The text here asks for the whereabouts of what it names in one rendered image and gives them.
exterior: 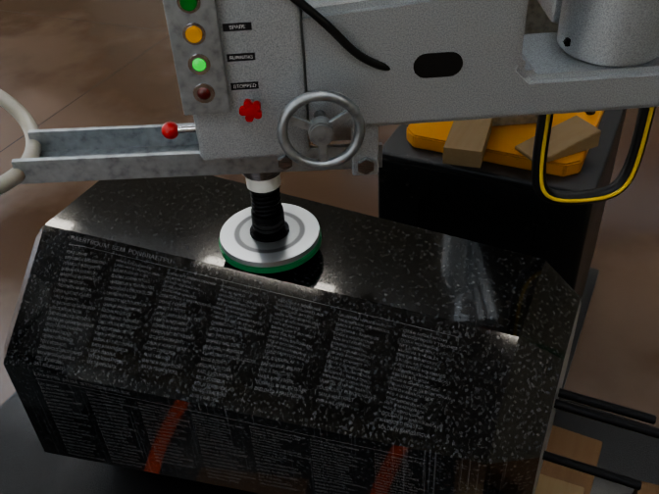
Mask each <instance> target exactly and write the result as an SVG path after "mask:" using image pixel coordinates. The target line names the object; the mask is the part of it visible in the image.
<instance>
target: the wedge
mask: <svg viewBox="0 0 659 494"><path fill-rule="evenodd" d="M600 133H601V130H600V129H598V128H597V127H595V126H594V125H592V124H590V123H588V122H586V121H585V120H583V119H582V118H580V117H578V116H574V117H572V118H570V119H568V120H566V121H564V122H562V123H559V124H557V125H555V126H553V127H551V132H550V139H549V145H548V152H547V161H546V163H548V162H551V161H554V160H558V159H561V158H564V157H567V156H570V155H573V154H576V153H579V152H582V151H585V150H588V149H591V148H594V147H597V146H598V143H599V138H600ZM533 143H534V137H532V138H530V139H528V140H526V141H524V142H522V143H520V144H518V145H516V146H515V149H516V150H517V151H518V152H520V153H521V154H522V155H524V156H525V157H527V158H528V159H529V160H531V161H532V150H533Z"/></svg>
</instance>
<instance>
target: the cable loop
mask: <svg viewBox="0 0 659 494"><path fill-rule="evenodd" d="M655 110H656V107H650V108H639V110H638V114H637V118H636V122H635V126H634V134H633V138H632V141H631V145H630V149H629V152H628V155H627V158H626V160H625V163H624V165H623V168H622V170H621V172H620V174H619V175H618V177H617V178H616V179H615V180H614V181H613V182H611V183H610V184H608V185H606V186H603V187H599V188H595V189H588V190H579V191H560V190H554V189H551V188H550V187H549V186H548V184H547V180H546V161H547V152H548V145H549V139H550V132H551V127H552V121H553V115H554V114H550V115H537V122H536V129H535V136H534V143H533V150H532V187H533V190H534V192H535V193H536V195H537V196H538V197H539V198H541V199H542V200H544V201H545V202H548V203H551V204H555V205H584V204H592V203H598V202H603V201H607V200H610V199H612V198H614V197H616V196H618V195H620V194H621V193H622V192H624V191H625V190H626V189H627V188H628V187H629V186H630V184H631V183H632V182H633V180H634V177H635V175H636V173H637V171H638V168H639V166H640V163H641V160H642V157H643V154H644V151H645V147H646V144H647V140H648V136H649V133H650V129H651V126H652V122H653V118H654V114H655Z"/></svg>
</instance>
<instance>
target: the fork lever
mask: <svg viewBox="0 0 659 494"><path fill-rule="evenodd" d="M162 126H163V125H162V124H144V125H121V126H98V127H76V128H52V129H30V130H29V131H28V132H27V134H28V137H29V139H34V140H37V141H38V142H39V143H40V144H41V154H40V157H39V158H23V159H13V160H12V165H13V168H14V169H19V170H21V171H22V172H24V174H25V179H24V180H23V181H22V182H21V183H19V184H24V183H45V182H67V181H89V180H110V179H132V178H153V177H175V176H197V175H218V174H240V173H281V172H303V171H324V170H314V169H309V168H305V167H302V166H300V165H298V164H296V163H295V162H293V161H292V160H291V159H289V158H288V157H287V156H286V155H285V156H271V157H257V158H242V159H228V160H214V161H205V160H203V159H202V157H201V156H200V152H199V146H198V141H197V135H196V132H193V133H179V134H178V136H177V137H176V138H175V139H168V138H166V137H164V135H163V134H162ZM337 140H351V128H337V129H335V130H334V138H333V140H332V141H337ZM349 145H350V144H332V145H328V156H329V158H332V157H334V156H337V155H338V154H340V153H342V152H343V151H344V150H345V149H346V148H347V147H348V146H349ZM302 155H304V156H306V157H309V158H312V159H319V150H318V145H311V148H310V150H309V152H308V153H306V154H302ZM346 169H352V158H351V159H350V160H349V161H347V162H346V163H344V164H342V165H340V166H338V167H335V168H331V169H327V170H346ZM373 170H374V161H373V160H371V159H368V158H364V159H362V160H360V161H358V172H360V173H363V174H368V173H370V172H372V171H373Z"/></svg>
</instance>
